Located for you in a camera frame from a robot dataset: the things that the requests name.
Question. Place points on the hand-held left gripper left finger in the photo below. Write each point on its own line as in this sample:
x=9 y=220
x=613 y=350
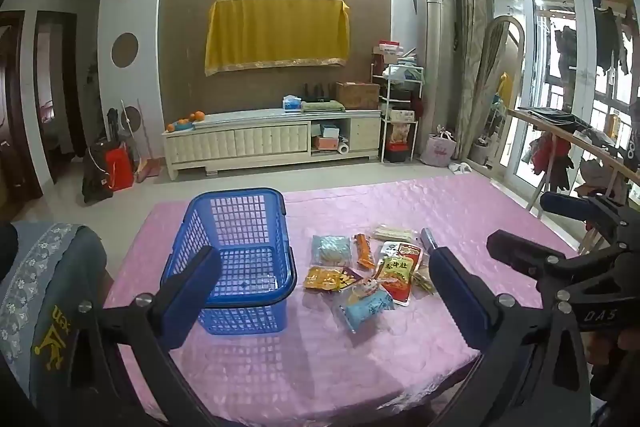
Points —
x=192 y=292

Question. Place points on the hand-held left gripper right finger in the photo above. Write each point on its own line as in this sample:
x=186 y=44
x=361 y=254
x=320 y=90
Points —
x=457 y=292

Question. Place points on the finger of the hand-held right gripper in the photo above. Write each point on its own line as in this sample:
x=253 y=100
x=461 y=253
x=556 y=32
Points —
x=562 y=203
x=520 y=252

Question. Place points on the clear bread packet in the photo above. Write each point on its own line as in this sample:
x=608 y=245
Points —
x=424 y=279

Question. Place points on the red silver snack packet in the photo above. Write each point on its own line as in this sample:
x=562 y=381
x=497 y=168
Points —
x=397 y=279

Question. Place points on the blue purple roll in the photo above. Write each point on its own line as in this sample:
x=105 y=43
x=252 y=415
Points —
x=428 y=238

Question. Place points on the red clear-window snack packet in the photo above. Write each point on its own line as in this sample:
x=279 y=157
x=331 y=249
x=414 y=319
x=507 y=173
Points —
x=407 y=251

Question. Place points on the pale yellow snack packet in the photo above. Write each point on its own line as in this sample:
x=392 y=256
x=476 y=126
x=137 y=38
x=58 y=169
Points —
x=395 y=233

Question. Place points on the blue plastic basket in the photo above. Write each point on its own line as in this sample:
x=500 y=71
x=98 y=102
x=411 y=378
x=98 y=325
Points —
x=250 y=227

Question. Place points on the blue white snack packet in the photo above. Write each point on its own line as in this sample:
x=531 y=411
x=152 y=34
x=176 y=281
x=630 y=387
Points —
x=362 y=309

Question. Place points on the orange stick snack packet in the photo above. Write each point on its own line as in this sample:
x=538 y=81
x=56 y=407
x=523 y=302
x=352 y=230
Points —
x=364 y=251

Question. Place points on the purple snack packet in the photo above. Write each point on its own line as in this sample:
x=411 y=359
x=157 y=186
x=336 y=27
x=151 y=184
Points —
x=352 y=276

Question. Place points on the light blue snack packet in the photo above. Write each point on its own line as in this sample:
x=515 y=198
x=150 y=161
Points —
x=330 y=249

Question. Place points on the person's right hand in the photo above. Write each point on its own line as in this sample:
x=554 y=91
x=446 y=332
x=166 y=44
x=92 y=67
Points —
x=617 y=349

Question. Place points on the red hanging clothes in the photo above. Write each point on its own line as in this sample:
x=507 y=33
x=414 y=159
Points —
x=547 y=154

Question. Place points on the wooden drying rack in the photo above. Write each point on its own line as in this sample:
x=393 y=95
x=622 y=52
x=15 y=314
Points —
x=575 y=134

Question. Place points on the grey bucket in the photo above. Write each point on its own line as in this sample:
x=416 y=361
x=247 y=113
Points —
x=481 y=152

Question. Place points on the white slippers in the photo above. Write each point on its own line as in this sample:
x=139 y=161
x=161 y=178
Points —
x=460 y=167

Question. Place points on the yellow hanging item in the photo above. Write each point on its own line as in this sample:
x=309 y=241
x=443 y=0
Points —
x=505 y=87

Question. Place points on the pink shopping bag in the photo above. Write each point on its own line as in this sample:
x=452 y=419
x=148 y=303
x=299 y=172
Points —
x=439 y=149

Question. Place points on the pink quilted tablecloth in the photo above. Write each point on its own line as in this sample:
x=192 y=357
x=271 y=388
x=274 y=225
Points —
x=350 y=372

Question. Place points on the broom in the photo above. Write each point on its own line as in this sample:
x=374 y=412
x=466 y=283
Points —
x=145 y=162

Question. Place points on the arched floor mirror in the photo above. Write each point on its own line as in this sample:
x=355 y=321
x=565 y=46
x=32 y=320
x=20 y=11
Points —
x=492 y=82

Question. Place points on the black bag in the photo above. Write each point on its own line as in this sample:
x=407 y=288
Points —
x=95 y=177

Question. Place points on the black red box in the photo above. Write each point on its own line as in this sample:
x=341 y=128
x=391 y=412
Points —
x=397 y=152

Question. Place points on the grey floral chair cover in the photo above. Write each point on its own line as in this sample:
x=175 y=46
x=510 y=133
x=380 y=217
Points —
x=35 y=267

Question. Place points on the cream tv cabinet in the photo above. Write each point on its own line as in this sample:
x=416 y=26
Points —
x=250 y=142

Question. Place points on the blue fruit dish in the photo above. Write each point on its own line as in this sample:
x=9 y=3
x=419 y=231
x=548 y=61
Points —
x=187 y=126

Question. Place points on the orange printed bag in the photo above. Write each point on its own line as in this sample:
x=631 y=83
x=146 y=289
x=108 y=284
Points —
x=404 y=133

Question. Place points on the glass sliding door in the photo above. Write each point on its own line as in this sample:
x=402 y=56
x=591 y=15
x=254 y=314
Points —
x=550 y=32

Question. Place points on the dark hanging clothes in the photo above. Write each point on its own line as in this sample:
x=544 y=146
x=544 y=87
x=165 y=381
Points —
x=607 y=37

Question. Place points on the white shelf rack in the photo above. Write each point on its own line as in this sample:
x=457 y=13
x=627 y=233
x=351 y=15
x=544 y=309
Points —
x=382 y=127

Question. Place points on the white paper roll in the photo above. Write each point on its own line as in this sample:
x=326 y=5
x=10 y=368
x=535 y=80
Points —
x=343 y=148

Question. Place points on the silver standing air conditioner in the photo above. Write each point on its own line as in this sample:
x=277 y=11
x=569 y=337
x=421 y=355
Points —
x=436 y=57

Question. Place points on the orange flat box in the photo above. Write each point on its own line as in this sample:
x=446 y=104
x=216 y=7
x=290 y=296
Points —
x=324 y=142

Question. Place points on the blue white box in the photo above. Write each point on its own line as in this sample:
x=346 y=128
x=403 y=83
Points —
x=328 y=130

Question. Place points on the blue tissue box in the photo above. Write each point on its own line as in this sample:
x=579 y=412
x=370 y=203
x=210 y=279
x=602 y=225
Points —
x=291 y=103

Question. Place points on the brown cardboard box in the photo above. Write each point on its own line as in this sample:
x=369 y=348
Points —
x=357 y=95

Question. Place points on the green folded cloth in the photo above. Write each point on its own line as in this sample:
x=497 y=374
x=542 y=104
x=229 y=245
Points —
x=322 y=106

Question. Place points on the black router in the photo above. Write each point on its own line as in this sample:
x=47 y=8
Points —
x=315 y=96

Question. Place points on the yellow cloth cover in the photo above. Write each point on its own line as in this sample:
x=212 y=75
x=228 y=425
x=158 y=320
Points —
x=275 y=32

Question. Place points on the round brown wall panel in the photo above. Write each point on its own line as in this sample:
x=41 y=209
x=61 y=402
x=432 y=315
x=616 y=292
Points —
x=125 y=50

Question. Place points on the dark wooden door frame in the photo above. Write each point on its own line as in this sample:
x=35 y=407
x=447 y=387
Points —
x=20 y=107

